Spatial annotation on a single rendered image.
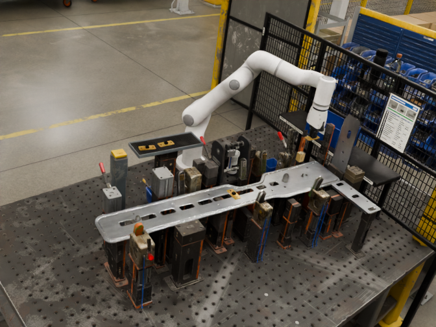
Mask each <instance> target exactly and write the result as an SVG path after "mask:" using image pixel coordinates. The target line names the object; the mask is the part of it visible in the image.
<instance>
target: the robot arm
mask: <svg viewBox="0 0 436 327"><path fill-rule="evenodd" d="M262 71H266V72H268V73H270V74H272V75H274V76H276V77H278V78H280V79H282V80H284V81H286V82H288V83H290V84H292V85H294V86H299V85H308V86H313V87H315V88H316V92H315V97H314V100H313V105H312V106H311V108H310V110H309V113H308V117H307V120H306V121H307V122H308V123H309V129H310V131H309V135H308V136H311V135H312V137H311V138H312V139H313V138H316V137H317V134H318V132H323V131H324V127H325V124H326V120H327V115H328V111H327V109H329V105H330V101H331V98H332V94H333V91H334V90H335V83H336V80H335V79H334V78H333V77H329V76H325V75H323V74H321V73H318V72H316V71H311V70H303V69H299V68H297V67H296V66H294V65H292V64H290V63H288V62H286V61H284V60H282V59H281V58H278V57H277V56H274V55H273V54H271V53H268V52H266V51H256V52H255V53H253V54H251V55H250V56H249V57H248V58H247V60H246V62H245V63H244V64H243V65H242V66H241V67H240V68H239V69H238V70H236V71H235V72H234V73H232V74H231V75H230V76H229V77H228V78H227V79H225V80H224V81H222V83H220V84H219V85H218V86H216V87H215V88H214V89H213V90H212V91H210V92H209V93H207V94H206V95H205V96H204V97H203V98H201V99H198V100H196V101H195V102H194V103H192V104H191V105H189V106H188V107H187V108H186V109H185V110H184V111H183V113H182V121H183V123H184V124H185V125H186V126H187V127H186V129H185V132H191V131H192V133H194V135H196V137H198V138H199V139H200V136H203V137H204V132H205V130H206V127H207V126H208V123H209V120H210V117H211V114H212V112H213V111H214V110H216V109H217V108H218V107H220V105H222V104H223V103H225V102H226V101H227V100H229V99H230V98H232V97H233V96H235V95H237V94H238V93H239V92H240V91H242V90H243V89H244V88H246V87H247V86H248V85H249V84H250V83H251V82H252V81H253V80H254V79H255V78H256V77H257V76H258V75H259V74H260V73H261V72H262ZM197 158H202V160H205V159H204V158H203V157H202V147H196V148H192V149H186V150H183V152H182V154H181V155H180V156H178V157H177V159H176V164H177V166H179V168H181V169H183V170H184V169H186V168H190V167H192V165H193V160H194V159H197Z"/></svg>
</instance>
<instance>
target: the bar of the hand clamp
mask: <svg viewBox="0 0 436 327"><path fill-rule="evenodd" d="M297 134H298V132H297V131H296V130H295V129H293V128H292V129H289V130H288V136H287V147H286V153H288V158H289V157H291V158H292V157H293V147H294V141H295V136H297ZM289 152H290V153H291V155H290V156H289Z"/></svg>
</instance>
